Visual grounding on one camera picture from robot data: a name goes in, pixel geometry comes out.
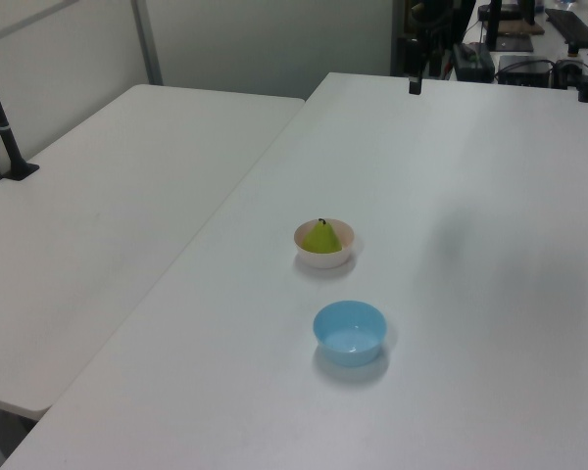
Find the pink plastic bowl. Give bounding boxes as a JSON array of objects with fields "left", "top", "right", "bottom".
[{"left": 293, "top": 219, "right": 356, "bottom": 270}]

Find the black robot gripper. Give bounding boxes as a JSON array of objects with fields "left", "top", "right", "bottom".
[{"left": 404, "top": 0, "right": 445, "bottom": 96}]

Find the black keyboard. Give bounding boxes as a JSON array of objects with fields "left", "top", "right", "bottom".
[{"left": 544, "top": 7, "right": 588, "bottom": 49}]

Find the green pear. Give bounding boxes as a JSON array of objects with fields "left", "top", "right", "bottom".
[{"left": 301, "top": 217, "right": 344, "bottom": 256}]

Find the blue plastic bowl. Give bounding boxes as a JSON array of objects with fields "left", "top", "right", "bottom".
[{"left": 313, "top": 300, "right": 389, "bottom": 368}]

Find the black camera stand pole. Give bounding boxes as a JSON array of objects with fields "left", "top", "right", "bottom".
[{"left": 0, "top": 43, "right": 41, "bottom": 183}]

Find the grey metal partition post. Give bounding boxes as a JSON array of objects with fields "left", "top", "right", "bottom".
[{"left": 129, "top": 0, "right": 165, "bottom": 87}]

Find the white side table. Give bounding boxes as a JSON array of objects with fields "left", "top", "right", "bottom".
[{"left": 0, "top": 83, "right": 307, "bottom": 413}]

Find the black monitor stand pole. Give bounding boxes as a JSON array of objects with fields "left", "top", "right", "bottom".
[{"left": 485, "top": 0, "right": 534, "bottom": 53}]

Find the black electronics box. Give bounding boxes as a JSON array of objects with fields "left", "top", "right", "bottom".
[{"left": 497, "top": 54, "right": 556, "bottom": 85}]

